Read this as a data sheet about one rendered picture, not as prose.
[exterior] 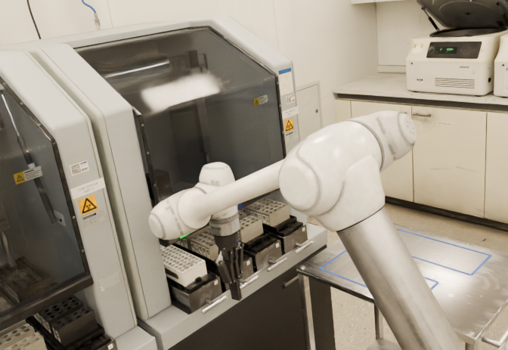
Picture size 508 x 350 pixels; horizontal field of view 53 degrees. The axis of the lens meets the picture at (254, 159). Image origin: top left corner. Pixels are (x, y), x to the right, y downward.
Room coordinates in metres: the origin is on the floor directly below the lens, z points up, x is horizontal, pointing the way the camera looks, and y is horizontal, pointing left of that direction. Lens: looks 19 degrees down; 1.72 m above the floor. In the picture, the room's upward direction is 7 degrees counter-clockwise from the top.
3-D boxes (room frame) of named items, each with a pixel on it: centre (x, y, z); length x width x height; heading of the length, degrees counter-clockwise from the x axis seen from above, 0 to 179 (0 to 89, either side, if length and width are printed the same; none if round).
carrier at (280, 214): (1.84, -0.07, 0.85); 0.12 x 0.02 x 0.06; 131
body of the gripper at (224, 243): (1.37, 0.11, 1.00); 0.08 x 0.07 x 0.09; 144
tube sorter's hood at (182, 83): (1.87, 0.26, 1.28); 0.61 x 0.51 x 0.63; 132
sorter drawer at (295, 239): (2.02, 0.09, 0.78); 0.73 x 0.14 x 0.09; 42
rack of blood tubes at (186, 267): (1.61, 0.34, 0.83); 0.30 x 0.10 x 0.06; 42
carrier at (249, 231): (1.74, 0.05, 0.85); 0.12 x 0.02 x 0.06; 131
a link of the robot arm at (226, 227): (1.37, 0.11, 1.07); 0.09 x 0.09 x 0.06
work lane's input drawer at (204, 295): (1.71, 0.43, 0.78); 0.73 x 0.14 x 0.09; 42
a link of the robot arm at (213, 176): (1.37, 0.12, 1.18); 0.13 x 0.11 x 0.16; 135
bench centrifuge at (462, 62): (3.44, -1.51, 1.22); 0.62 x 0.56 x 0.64; 130
